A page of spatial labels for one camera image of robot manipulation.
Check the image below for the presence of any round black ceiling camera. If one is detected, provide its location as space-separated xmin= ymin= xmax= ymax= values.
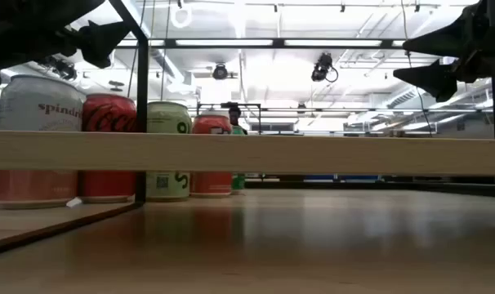
xmin=212 ymin=62 xmax=230 ymax=82

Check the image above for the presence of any white and pink Spindrift can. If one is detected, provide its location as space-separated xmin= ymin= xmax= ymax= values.
xmin=0 ymin=74 xmax=86 ymax=211

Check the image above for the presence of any white hanging ring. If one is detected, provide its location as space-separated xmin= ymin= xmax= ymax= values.
xmin=169 ymin=2 xmax=194 ymax=29

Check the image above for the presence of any pale green soda can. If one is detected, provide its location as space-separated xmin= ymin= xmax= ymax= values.
xmin=145 ymin=100 xmax=194 ymax=203

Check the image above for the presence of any red Coca-Cola can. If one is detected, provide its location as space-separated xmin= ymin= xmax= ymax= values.
xmin=78 ymin=92 xmax=139 ymax=204

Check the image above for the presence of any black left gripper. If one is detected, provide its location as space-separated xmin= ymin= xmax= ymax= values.
xmin=0 ymin=0 xmax=132 ymax=87

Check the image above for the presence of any red Fanta strawberry can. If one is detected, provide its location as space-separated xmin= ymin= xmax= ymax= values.
xmin=189 ymin=113 xmax=234 ymax=199

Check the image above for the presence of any blue storage bin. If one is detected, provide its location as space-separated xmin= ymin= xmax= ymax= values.
xmin=303 ymin=174 xmax=381 ymax=183

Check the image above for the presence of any wooden shelf with black frame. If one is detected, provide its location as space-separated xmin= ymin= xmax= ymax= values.
xmin=0 ymin=0 xmax=495 ymax=258

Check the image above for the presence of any black hanging camera with cable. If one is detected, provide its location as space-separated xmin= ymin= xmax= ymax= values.
xmin=310 ymin=51 xmax=340 ymax=84

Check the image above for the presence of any blue and silver can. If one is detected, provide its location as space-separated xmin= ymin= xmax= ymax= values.
xmin=230 ymin=124 xmax=248 ymax=194

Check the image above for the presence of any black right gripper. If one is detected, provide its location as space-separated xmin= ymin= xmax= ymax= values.
xmin=392 ymin=0 xmax=495 ymax=104

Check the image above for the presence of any thin hanging cable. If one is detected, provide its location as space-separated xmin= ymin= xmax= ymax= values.
xmin=127 ymin=0 xmax=146 ymax=99

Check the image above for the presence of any black ceiling camera cluster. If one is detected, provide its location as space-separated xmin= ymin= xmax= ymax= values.
xmin=47 ymin=56 xmax=78 ymax=82

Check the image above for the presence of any black aluminium table frame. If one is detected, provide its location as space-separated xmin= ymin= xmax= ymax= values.
xmin=243 ymin=179 xmax=495 ymax=198

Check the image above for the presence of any thin black cable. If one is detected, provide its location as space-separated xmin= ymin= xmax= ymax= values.
xmin=400 ymin=0 xmax=435 ymax=136

